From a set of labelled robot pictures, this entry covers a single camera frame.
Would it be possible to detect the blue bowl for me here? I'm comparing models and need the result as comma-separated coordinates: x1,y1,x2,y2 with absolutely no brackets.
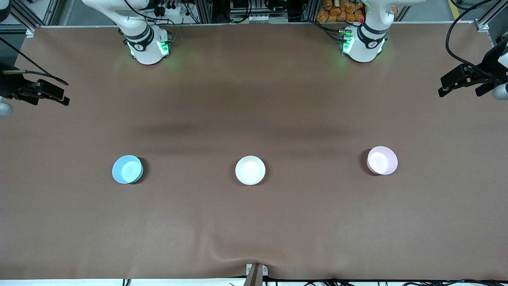
112,155,144,184

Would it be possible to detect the pink bowl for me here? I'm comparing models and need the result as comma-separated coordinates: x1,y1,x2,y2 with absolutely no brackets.
367,146,398,176

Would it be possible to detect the white bowl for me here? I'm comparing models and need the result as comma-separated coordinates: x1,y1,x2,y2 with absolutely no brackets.
235,155,266,186

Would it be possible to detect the orange objects bin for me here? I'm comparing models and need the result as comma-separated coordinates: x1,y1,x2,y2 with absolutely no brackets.
316,0,366,23

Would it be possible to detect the white power strip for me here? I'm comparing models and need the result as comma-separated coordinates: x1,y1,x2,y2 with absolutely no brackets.
153,3,187,17

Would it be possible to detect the brown table mat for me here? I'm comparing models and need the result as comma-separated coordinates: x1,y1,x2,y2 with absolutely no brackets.
0,23,508,281

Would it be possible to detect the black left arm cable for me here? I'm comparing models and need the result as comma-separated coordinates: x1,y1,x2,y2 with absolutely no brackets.
445,0,497,78

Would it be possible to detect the aluminium frame post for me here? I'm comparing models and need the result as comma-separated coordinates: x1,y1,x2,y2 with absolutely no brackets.
302,0,320,23
194,0,213,24

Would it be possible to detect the metal clamp bracket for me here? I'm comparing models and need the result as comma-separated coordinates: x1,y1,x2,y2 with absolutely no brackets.
245,263,269,277

